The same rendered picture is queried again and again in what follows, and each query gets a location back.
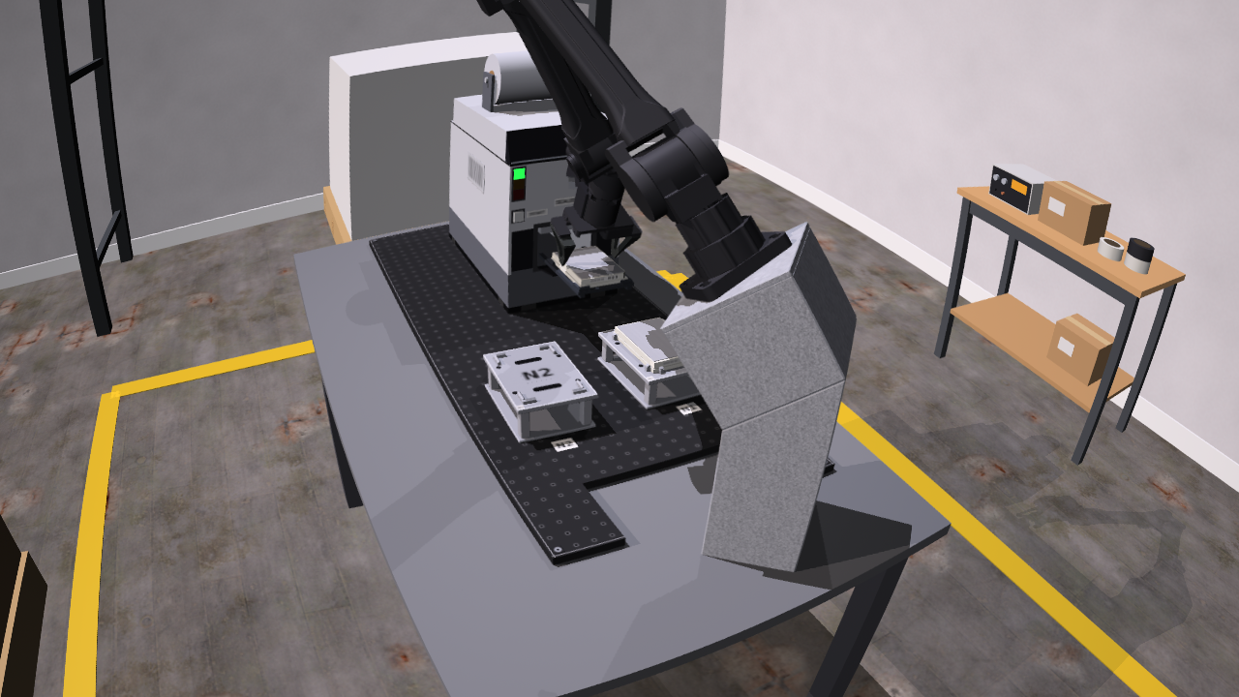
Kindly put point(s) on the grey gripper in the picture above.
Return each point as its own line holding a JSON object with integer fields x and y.
{"x": 608, "y": 218}

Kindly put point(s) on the white foil roll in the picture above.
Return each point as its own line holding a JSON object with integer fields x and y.
{"x": 516, "y": 78}

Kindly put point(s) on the white well plate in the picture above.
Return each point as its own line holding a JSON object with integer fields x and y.
{"x": 667, "y": 364}
{"x": 593, "y": 282}

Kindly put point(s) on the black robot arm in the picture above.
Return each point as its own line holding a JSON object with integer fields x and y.
{"x": 671, "y": 177}

